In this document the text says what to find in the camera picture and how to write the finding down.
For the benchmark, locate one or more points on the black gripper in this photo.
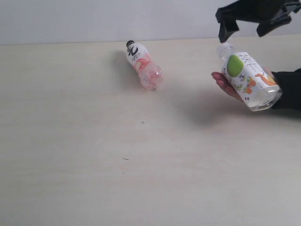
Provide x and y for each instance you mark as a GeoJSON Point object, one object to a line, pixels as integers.
{"type": "Point", "coordinates": [269, 14]}

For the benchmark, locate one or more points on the tea bottle green apple label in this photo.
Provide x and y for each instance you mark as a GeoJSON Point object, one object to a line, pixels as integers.
{"type": "Point", "coordinates": [256, 87]}

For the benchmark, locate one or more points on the pink white bottle black cap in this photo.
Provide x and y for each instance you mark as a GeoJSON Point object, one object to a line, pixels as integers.
{"type": "Point", "coordinates": [149, 73]}

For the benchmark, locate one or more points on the black sleeved forearm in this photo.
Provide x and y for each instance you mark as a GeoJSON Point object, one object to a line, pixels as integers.
{"type": "Point", "coordinates": [290, 84]}

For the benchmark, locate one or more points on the open human hand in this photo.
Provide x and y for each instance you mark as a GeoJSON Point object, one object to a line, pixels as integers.
{"type": "Point", "coordinates": [224, 84]}

